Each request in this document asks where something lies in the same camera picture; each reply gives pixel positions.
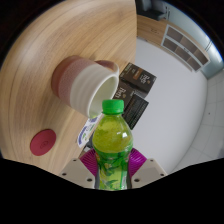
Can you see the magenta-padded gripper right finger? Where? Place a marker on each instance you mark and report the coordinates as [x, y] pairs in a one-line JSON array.
[[150, 171]]

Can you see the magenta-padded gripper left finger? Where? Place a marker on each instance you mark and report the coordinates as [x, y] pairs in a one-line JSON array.
[[76, 171]]

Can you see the green drink bottle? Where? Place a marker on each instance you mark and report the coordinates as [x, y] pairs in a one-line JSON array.
[[111, 143]]

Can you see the flat round red coaster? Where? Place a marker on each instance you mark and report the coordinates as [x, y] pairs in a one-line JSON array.
[[43, 142]]

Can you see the black striped box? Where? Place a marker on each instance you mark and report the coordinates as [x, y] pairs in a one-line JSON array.
[[135, 110]]

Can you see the white and brown ceramic cup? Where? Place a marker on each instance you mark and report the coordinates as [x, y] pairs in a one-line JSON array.
[[80, 85]]

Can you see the tall dark brown box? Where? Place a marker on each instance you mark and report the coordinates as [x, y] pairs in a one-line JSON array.
[[138, 77]]

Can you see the wooden shelf cabinet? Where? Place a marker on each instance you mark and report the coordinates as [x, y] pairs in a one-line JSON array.
[[180, 46]]

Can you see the black sofa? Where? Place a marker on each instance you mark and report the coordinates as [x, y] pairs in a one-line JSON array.
[[150, 11]]

